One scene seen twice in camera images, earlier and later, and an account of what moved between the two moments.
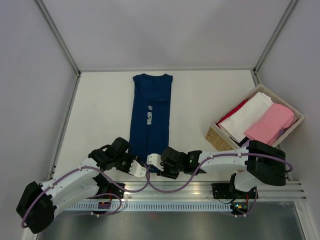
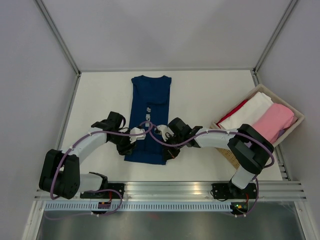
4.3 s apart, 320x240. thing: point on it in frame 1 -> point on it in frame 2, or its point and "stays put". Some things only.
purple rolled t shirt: (281, 132) stays put
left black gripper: (131, 157) -> (126, 149)
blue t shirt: (149, 125) stays put
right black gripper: (165, 173) -> (169, 153)
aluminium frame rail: (179, 191) stays put
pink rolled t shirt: (266, 128) stays put
